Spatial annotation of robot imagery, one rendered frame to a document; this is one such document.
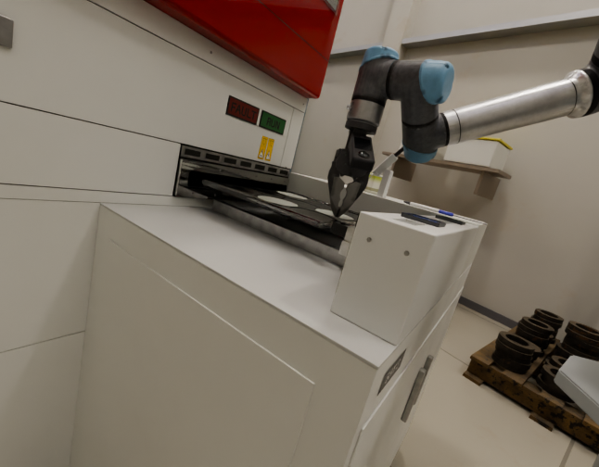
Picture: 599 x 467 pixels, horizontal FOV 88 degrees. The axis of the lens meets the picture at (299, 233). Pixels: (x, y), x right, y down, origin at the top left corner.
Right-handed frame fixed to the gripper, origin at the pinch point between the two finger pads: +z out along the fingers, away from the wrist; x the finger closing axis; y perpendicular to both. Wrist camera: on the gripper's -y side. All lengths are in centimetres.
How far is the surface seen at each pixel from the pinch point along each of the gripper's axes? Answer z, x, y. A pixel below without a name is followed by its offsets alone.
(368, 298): 5.6, -1.3, -35.2
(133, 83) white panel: -15.2, 47.3, -4.2
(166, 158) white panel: -1.6, 41.9, 3.6
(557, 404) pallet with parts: 76, -149, 70
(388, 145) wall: -64, -96, 365
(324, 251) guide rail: 8.0, 1.5, -7.6
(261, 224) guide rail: 7.9, 16.6, 2.9
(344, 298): 7.0, 1.1, -33.5
